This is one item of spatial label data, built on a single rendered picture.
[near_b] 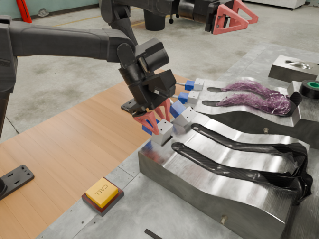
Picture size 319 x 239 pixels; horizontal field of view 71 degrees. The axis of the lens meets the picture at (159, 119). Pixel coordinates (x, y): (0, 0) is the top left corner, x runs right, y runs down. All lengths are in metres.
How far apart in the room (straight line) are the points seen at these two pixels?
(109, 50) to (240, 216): 0.46
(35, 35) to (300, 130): 0.78
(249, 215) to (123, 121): 0.56
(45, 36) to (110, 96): 0.58
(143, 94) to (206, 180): 0.27
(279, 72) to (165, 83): 0.85
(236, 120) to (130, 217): 0.48
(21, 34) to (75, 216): 0.43
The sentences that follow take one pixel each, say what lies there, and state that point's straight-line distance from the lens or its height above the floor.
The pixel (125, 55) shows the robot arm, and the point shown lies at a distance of 0.53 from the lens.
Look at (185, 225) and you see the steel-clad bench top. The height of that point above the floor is 0.80.
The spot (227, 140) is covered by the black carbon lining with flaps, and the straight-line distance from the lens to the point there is 0.70.
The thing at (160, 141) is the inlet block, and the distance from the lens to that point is 0.63.
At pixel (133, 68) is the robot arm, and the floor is 1.10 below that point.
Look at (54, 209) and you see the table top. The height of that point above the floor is 0.80.
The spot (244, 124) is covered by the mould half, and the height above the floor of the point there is 0.84.
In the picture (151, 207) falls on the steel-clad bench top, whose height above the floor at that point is 0.80.
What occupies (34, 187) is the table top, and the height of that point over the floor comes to 0.80.
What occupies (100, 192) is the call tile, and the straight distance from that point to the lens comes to 0.63.
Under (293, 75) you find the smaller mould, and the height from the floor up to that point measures 0.84.
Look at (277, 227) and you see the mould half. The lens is 0.54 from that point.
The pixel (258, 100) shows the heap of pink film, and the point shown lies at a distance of 0.85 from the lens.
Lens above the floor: 1.35
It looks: 39 degrees down
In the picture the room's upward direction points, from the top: straight up
